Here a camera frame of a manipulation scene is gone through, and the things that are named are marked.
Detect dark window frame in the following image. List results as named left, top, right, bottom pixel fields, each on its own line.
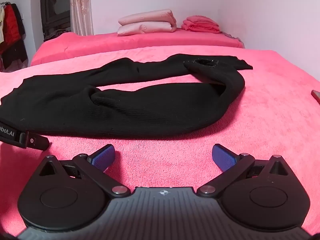
left=40, top=0, right=72, bottom=34

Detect folded coral blanket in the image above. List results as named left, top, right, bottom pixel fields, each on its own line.
left=181, top=15, right=222, bottom=34

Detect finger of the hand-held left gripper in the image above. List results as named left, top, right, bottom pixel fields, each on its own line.
left=19, top=131, right=50, bottom=151

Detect pink patterned curtain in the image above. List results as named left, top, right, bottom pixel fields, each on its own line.
left=69, top=0, right=94, bottom=36

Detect large pink bed blanket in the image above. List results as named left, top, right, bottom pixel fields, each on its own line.
left=0, top=45, right=320, bottom=238

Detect black pants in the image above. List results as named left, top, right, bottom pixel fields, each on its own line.
left=0, top=53, right=253, bottom=138

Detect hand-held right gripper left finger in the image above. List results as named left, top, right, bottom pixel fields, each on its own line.
left=37, top=144, right=131, bottom=197

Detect dark cloth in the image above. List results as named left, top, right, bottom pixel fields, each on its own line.
left=43, top=29, right=75, bottom=42

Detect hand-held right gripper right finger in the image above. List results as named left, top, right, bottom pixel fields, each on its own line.
left=196, top=144, right=291, bottom=197

